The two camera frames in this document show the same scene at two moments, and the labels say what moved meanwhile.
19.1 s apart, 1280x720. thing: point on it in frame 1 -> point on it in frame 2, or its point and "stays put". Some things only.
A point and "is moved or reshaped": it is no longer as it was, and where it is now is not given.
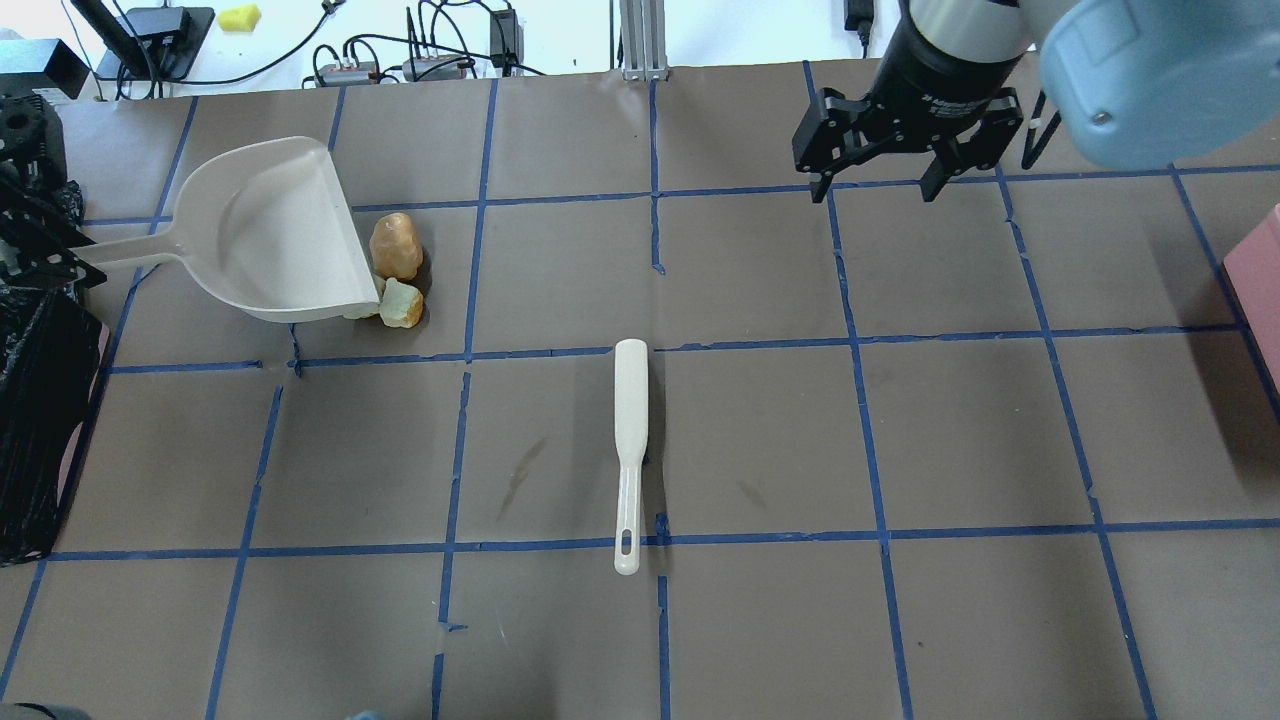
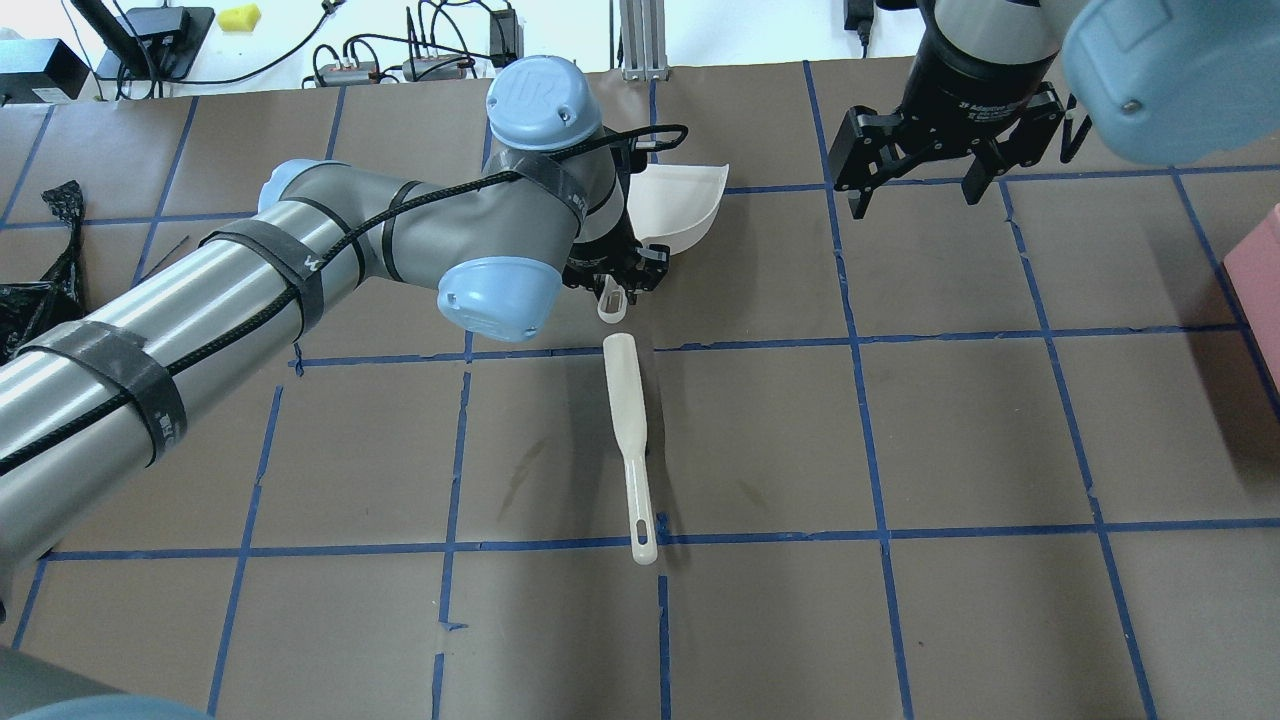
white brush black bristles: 631,439 is moved or reshaped
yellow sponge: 239,19 stays put
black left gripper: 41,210 -> 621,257
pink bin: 1254,264 stays put
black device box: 169,39 stays put
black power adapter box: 39,63 stays put
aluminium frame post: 643,40 stays put
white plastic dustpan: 267,229 is moved or reshaped
